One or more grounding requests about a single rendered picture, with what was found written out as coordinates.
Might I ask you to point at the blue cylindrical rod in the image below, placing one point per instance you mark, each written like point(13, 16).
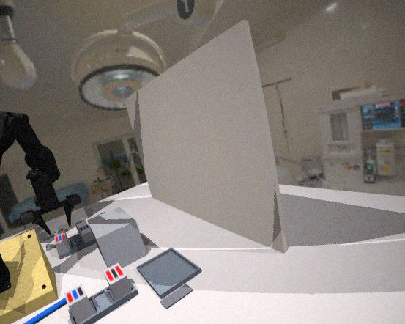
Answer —
point(45, 313)

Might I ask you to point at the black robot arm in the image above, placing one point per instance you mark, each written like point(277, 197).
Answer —
point(37, 156)

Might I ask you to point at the dark grey flat bar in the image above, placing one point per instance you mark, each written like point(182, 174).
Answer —
point(176, 296)

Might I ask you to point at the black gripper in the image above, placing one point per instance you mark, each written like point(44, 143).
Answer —
point(47, 200)

